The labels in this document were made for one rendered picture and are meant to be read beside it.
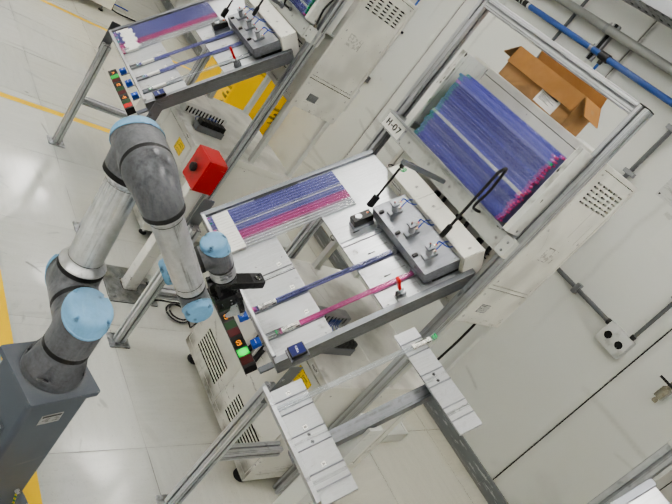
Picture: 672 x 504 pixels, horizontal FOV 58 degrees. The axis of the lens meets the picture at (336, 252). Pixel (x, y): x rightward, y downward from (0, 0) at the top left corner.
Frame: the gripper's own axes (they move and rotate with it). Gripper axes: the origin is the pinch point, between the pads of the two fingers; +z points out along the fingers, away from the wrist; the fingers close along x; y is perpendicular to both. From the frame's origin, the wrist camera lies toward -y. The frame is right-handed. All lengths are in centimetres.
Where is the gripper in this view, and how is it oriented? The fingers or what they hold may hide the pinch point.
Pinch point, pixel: (241, 311)
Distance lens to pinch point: 191.2
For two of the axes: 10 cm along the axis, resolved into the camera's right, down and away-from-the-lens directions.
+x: 4.5, 6.7, -5.9
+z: 0.4, 6.4, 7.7
